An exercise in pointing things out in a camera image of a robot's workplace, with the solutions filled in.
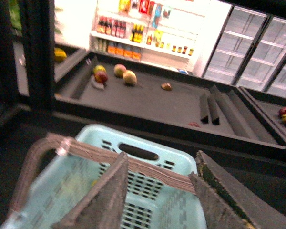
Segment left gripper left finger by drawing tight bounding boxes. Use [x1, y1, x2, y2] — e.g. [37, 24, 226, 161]
[51, 153, 128, 229]

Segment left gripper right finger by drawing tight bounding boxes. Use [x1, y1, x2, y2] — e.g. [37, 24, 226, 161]
[189, 150, 286, 229]

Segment light blue plastic basket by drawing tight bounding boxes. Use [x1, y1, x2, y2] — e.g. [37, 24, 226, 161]
[2, 124, 207, 229]

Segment brown basket handle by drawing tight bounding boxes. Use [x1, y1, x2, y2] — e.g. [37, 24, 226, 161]
[8, 133, 197, 216]

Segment red green mango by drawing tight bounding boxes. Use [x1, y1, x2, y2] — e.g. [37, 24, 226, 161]
[94, 71, 108, 84]

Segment black fruit display shelf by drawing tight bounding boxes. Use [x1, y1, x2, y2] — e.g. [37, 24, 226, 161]
[0, 0, 286, 221]

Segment glass freezer doors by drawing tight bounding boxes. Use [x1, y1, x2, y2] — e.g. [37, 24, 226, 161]
[202, 5, 286, 98]

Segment white grocery shelf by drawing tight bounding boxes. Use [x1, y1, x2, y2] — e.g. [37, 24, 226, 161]
[90, 0, 211, 72]

